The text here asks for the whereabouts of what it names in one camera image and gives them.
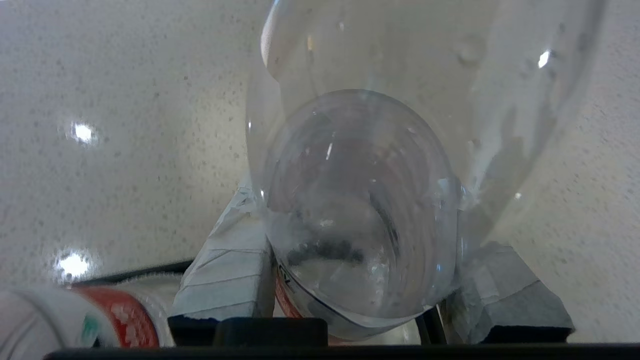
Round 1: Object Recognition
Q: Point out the clear water bottle red cap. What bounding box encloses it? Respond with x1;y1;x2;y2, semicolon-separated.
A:
245;0;608;346
0;272;176;351

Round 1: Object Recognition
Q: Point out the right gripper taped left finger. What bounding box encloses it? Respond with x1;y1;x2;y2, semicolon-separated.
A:
167;185;276;346

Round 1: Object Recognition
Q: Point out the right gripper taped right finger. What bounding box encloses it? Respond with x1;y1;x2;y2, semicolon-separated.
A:
444;240;576;346

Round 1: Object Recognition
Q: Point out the black rectangular serving tray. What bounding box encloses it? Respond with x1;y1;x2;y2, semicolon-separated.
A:
75;259;197;287

